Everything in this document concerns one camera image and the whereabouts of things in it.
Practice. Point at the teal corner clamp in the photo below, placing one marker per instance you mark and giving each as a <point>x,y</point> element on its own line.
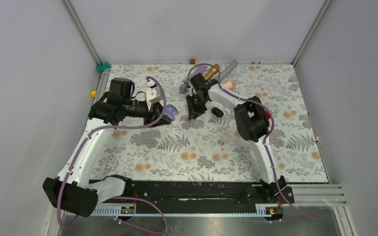
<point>102,67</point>

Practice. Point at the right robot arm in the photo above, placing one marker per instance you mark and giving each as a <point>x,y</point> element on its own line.
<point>254,124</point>

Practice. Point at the purple glitter microphone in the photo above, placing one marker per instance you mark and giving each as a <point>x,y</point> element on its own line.
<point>197,69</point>

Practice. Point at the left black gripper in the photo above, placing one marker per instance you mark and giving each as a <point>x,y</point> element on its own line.
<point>156,109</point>

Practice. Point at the grey microphone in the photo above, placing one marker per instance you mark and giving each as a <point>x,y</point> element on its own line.
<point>228,70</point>

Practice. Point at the black earbud charging case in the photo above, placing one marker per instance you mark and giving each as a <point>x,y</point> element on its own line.
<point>217,112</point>

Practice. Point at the blue-grey earbud case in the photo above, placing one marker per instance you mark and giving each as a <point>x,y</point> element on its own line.
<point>171,112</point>

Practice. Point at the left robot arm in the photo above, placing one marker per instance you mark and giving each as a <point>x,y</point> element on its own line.
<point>71,189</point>

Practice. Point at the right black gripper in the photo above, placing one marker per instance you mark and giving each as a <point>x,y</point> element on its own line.
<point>193,111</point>

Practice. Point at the gold microphone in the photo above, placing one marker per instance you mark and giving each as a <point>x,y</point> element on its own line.
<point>212,71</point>

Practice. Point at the pink microphone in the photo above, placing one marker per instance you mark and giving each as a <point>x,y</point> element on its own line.
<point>231,84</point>

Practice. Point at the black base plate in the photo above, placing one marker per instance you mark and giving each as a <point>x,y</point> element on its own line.
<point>194,197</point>

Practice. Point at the floral patterned table mat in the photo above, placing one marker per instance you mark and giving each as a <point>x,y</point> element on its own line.
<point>190,150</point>

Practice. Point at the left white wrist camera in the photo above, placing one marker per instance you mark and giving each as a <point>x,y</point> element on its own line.
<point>153,94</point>

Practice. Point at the red plastic box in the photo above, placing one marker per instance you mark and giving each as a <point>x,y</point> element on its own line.
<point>268,115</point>

